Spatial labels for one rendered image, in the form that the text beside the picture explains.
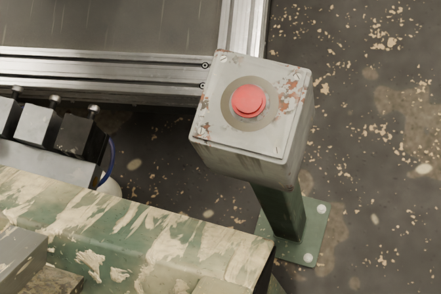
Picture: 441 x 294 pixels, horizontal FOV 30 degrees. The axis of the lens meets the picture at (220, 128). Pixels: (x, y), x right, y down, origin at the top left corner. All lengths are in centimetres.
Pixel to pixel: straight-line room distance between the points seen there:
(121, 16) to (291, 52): 42
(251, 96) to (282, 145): 7
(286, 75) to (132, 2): 92
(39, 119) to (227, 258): 37
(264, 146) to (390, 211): 96
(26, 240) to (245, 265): 26
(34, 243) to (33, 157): 25
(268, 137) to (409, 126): 100
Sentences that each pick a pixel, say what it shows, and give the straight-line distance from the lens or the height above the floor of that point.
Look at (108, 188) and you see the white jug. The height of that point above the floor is 12.
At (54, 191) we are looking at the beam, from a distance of 107.
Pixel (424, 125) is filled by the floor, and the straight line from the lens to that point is 192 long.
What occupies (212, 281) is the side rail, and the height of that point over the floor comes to 92.
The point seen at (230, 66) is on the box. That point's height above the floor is 93.
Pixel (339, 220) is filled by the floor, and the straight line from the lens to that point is 186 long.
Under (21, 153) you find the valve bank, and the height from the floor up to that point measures 74.
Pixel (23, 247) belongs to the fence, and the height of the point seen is 93.
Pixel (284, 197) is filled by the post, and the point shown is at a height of 54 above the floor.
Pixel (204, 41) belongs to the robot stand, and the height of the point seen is 21.
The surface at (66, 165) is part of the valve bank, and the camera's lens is 119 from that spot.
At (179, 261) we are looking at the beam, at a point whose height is 90.
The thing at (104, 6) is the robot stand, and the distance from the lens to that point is 185.
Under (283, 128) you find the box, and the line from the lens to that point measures 94.
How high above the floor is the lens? 184
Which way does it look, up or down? 73 degrees down
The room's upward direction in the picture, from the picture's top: 26 degrees counter-clockwise
